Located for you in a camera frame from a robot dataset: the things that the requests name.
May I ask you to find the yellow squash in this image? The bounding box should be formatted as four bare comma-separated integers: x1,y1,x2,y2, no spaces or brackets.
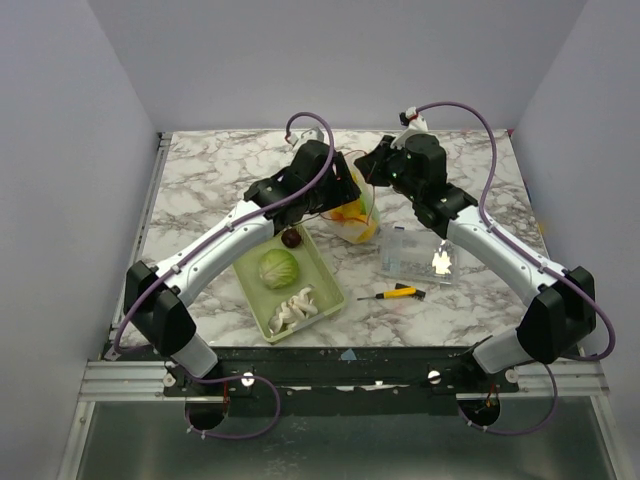
329,199,369,224

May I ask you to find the clear zip bag orange zipper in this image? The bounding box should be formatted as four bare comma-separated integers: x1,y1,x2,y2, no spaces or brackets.
320,149,379,244

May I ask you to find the orange fruit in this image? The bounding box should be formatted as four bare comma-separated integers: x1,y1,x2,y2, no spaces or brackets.
354,224,378,244

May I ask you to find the green cabbage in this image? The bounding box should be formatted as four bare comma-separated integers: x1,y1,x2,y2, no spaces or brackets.
258,249,300,289

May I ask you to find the green perforated plastic basket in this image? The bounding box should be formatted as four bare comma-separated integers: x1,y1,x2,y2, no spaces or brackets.
233,225,346,344

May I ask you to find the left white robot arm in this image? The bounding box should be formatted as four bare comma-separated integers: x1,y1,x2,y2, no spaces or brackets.
123,140,360,395

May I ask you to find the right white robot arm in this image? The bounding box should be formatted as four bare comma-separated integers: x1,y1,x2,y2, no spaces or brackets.
355,134,596,392

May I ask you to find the dark red plum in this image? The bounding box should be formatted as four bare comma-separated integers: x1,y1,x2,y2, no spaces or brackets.
280,228,302,249

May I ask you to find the clear plastic parts box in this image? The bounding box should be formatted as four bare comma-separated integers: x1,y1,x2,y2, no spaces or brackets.
379,227,459,285

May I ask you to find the white mushroom cluster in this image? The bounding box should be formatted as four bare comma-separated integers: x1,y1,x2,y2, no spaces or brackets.
268,285,318,335

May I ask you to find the purple cable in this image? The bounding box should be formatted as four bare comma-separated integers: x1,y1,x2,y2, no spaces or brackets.
112,111,335,353
185,370,286,441
456,364,559,437
399,101,617,362

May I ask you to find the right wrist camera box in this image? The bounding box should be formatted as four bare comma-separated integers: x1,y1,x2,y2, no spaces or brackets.
393,107,429,149

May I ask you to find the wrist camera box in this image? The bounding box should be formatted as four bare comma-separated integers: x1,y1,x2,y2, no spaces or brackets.
393,107,429,149
291,127,324,148

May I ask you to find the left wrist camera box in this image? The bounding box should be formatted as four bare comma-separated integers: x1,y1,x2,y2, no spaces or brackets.
291,127,324,148

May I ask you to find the yellow handled screwdriver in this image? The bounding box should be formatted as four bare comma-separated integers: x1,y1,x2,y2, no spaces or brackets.
358,283,426,301

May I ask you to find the black mounting rail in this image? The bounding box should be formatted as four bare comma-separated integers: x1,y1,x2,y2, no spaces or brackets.
99,341,521,418

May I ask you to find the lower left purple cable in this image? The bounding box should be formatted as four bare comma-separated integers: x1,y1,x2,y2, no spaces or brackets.
185,370,286,441

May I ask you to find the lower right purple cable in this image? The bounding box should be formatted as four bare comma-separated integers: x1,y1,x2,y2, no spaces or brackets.
456,364,559,437

